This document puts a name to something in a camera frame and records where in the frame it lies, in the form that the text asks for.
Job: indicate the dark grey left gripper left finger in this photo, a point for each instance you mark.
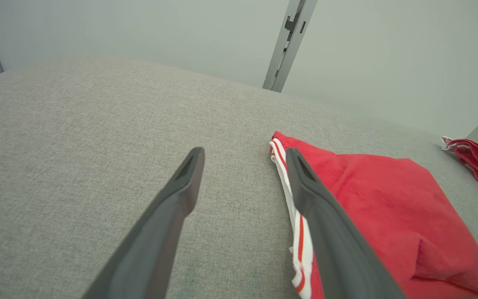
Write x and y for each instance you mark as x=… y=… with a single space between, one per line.
x=147 y=257

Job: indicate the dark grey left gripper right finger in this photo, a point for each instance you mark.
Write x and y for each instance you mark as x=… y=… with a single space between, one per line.
x=342 y=257

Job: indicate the red shirt with white sleeves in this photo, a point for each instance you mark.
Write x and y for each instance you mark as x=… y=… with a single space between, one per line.
x=388 y=199

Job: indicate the grey partition post with latch notch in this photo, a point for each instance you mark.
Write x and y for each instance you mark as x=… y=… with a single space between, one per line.
x=284 y=54

